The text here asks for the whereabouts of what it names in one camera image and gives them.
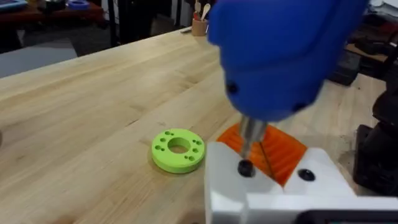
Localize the left gripper white and orange right finger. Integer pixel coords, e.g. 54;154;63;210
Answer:
260;124;357;197

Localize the left gripper white and orange left finger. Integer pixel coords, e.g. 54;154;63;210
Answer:
204;123;284;224

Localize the black screw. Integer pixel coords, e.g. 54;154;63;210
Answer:
237;159;256;179

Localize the green disc with holes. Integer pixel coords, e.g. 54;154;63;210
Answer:
151;128;206;174

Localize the black box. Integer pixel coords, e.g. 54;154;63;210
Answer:
328;49;362;86

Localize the wooden cup with utensils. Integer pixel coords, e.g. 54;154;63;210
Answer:
190;1;211;37

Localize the blue ring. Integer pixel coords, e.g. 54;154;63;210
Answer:
66;0;91;11

